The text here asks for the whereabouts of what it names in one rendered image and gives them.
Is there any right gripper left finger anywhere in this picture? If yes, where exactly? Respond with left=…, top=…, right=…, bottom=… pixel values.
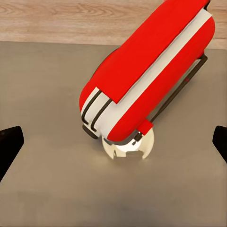
left=0, top=126, right=24, bottom=181

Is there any radio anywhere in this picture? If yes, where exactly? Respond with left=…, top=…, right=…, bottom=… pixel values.
left=79, top=0, right=216, bottom=141

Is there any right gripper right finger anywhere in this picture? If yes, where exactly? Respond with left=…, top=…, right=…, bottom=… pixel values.
left=212, top=126, right=227, bottom=163

